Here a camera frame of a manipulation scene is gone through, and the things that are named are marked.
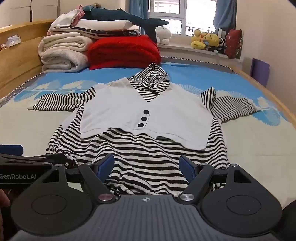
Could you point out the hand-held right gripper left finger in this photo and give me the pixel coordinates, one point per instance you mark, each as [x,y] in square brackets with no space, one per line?
[105,165]

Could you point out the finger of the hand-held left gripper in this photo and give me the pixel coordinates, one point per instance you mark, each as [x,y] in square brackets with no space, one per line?
[34,160]
[11,149]

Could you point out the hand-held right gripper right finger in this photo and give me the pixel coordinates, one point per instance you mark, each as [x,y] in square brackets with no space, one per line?
[186,166]

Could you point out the striped hooded top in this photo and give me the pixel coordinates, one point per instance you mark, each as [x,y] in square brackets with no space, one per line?
[143,104]

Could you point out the person's left hand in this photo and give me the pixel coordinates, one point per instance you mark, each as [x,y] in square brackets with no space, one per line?
[4,198]

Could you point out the blue and cream bed blanket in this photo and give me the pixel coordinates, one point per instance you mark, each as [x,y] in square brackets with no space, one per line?
[34,129]

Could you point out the wooden headboard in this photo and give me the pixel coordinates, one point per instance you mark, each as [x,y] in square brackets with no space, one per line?
[20,62]

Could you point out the grey trimmed bed mat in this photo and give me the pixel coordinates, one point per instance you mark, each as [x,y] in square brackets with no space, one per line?
[196,62]

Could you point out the tissue box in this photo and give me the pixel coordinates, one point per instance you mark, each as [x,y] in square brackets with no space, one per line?
[13,41]

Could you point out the cream folded quilt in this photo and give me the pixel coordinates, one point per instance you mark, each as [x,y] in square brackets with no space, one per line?
[62,51]

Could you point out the red folded blanket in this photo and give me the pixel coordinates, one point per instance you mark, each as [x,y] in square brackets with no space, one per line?
[122,51]

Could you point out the white windowsill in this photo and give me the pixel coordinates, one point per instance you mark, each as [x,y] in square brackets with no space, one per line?
[185,49]

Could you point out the yellow duck plush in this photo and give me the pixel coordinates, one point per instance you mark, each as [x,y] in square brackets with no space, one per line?
[197,42]

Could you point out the black and white plush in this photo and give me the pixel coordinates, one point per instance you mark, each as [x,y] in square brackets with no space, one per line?
[221,45]

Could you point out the yellow round plush toy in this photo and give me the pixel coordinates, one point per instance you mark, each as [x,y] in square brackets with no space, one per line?
[212,40]

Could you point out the red cushion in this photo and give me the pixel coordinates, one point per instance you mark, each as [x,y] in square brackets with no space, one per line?
[233,44]

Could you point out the white plush toy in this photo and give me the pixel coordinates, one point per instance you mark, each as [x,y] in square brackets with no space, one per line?
[163,34]

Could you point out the white wardrobe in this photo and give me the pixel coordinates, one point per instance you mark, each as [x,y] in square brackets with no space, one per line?
[23,11]

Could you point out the white folded duvet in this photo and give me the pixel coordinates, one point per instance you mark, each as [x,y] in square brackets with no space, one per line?
[104,24]

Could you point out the white folded cloth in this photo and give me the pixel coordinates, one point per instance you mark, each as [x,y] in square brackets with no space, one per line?
[64,18]

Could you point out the blue shark plush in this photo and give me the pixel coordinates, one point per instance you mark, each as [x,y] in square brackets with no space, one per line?
[129,17]

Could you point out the window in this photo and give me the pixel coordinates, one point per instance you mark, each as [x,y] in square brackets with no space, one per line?
[185,16]

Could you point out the pink cloth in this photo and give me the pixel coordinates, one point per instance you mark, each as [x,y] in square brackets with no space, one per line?
[79,14]

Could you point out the blue curtain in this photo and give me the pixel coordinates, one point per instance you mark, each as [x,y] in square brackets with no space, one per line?
[137,9]
[225,14]

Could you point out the wooden bed frame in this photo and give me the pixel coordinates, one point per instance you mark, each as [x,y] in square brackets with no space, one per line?
[268,97]

